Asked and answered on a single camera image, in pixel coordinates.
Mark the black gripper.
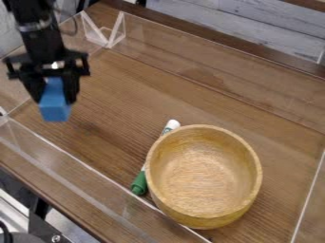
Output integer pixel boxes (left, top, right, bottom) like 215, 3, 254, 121
2, 50, 89, 104

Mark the blue block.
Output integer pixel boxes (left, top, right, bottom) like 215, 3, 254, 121
37, 77, 71, 122

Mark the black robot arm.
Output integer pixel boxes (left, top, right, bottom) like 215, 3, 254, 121
1, 0, 89, 104

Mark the brown wooden bowl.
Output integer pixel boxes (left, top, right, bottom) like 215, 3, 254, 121
144, 124, 262, 230

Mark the green white marker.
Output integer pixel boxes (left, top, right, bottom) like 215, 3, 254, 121
129, 119, 182, 196

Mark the clear acrylic corner bracket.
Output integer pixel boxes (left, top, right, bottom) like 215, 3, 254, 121
80, 11, 125, 49

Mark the black metal table bracket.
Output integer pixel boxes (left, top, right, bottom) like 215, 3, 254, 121
28, 212, 72, 243

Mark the black cable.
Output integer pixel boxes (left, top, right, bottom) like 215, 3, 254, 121
0, 219, 13, 243

